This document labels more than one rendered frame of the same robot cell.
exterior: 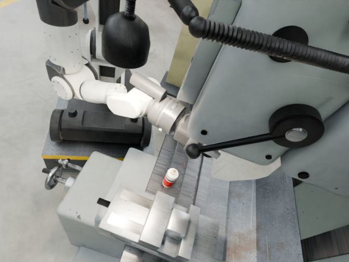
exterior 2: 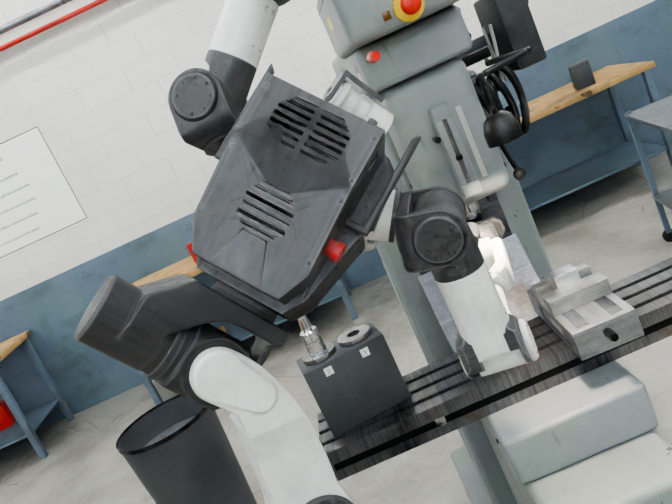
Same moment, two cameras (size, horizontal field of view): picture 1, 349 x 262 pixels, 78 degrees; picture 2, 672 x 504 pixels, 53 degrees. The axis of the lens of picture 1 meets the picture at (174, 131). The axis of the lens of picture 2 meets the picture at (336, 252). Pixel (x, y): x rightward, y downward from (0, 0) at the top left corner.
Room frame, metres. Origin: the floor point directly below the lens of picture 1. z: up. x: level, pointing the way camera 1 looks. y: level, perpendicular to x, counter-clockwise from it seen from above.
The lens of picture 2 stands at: (0.55, 1.52, 1.69)
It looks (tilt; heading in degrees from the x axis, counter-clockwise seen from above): 13 degrees down; 276
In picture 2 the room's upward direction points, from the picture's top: 25 degrees counter-clockwise
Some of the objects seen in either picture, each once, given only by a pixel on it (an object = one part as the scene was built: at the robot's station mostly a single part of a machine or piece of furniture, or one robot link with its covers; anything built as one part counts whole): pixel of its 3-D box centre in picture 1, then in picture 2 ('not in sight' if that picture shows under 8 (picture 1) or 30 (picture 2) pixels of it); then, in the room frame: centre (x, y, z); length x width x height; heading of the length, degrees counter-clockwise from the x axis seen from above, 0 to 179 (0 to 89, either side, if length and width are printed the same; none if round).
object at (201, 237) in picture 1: (162, 225); (577, 303); (0.23, -0.08, 0.96); 0.35 x 0.15 x 0.11; 91
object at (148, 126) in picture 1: (145, 131); not in sight; (0.90, 0.18, 0.50); 0.20 x 0.05 x 0.20; 25
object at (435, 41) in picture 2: not in sight; (403, 53); (0.38, -0.15, 1.68); 0.34 x 0.24 x 0.10; 94
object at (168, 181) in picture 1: (171, 176); not in sight; (0.40, -0.05, 0.96); 0.04 x 0.04 x 0.11
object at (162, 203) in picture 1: (157, 219); (576, 294); (0.23, -0.06, 0.99); 0.15 x 0.06 x 0.04; 1
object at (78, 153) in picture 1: (105, 128); not in sight; (1.00, 0.52, 0.20); 0.78 x 0.68 x 0.40; 25
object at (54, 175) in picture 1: (61, 180); not in sight; (0.35, 0.39, 0.60); 0.16 x 0.12 x 0.12; 94
